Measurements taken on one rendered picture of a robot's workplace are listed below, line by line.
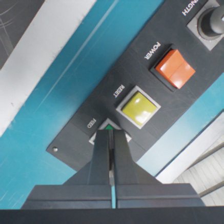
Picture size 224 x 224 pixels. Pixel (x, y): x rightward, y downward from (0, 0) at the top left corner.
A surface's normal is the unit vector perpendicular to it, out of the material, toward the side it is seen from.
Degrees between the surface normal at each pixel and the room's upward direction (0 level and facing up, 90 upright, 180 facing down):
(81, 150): 90
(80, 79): 90
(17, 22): 90
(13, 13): 90
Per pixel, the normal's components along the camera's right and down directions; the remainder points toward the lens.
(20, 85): 0.03, 0.26
